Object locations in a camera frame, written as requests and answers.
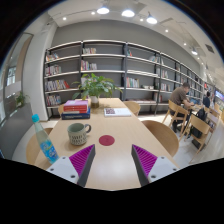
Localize large grey bookshelf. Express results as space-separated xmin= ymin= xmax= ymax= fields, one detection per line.
xmin=43 ymin=40 xmax=204 ymax=118

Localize red middle book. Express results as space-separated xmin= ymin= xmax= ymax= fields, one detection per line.
xmin=62 ymin=110 xmax=88 ymax=114

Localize small plant at window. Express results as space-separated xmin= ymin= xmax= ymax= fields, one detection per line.
xmin=15 ymin=91 xmax=29 ymax=108

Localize wooden chair far right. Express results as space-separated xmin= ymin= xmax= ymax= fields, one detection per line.
xmin=124 ymin=101 xmax=141 ymax=115

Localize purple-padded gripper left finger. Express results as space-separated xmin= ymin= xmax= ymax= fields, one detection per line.
xmin=47 ymin=145 xmax=95 ymax=187

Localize seated man brown shirt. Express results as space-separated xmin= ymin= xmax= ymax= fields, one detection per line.
xmin=170 ymin=82 xmax=194 ymax=133

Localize black backpack on chair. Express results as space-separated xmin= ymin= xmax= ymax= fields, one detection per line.
xmin=190 ymin=108 xmax=207 ymax=138

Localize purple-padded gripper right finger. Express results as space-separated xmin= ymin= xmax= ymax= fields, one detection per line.
xmin=131 ymin=145 xmax=178 ymax=186

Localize wooden chair near right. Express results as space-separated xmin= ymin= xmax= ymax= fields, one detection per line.
xmin=143 ymin=120 xmax=179 ymax=157

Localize green potted plant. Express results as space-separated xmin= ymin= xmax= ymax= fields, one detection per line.
xmin=72 ymin=73 xmax=121 ymax=108

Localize dark red round coaster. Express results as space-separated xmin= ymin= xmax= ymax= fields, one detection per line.
xmin=99 ymin=135 xmax=115 ymax=146

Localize clear water bottle blue cap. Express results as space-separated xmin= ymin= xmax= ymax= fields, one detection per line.
xmin=32 ymin=114 xmax=59 ymax=164

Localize white open magazine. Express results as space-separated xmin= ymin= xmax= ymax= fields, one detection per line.
xmin=104 ymin=108 xmax=131 ymax=117

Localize person in dark blue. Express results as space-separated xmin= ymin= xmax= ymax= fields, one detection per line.
xmin=203 ymin=91 xmax=210 ymax=108

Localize slatted wooden chair front right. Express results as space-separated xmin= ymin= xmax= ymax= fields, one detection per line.
xmin=185 ymin=115 xmax=210 ymax=153

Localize dark blue bottom book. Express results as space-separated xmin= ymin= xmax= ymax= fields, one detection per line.
xmin=61 ymin=109 xmax=90 ymax=120

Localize grey-green patterned mug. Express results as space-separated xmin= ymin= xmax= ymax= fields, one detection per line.
xmin=67 ymin=123 xmax=91 ymax=146

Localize wooden chair far left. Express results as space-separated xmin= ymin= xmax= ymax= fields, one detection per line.
xmin=58 ymin=104 xmax=64 ymax=116

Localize slatted wooden chair behind man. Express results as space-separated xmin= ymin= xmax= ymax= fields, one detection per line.
xmin=166 ymin=100 xmax=192 ymax=131

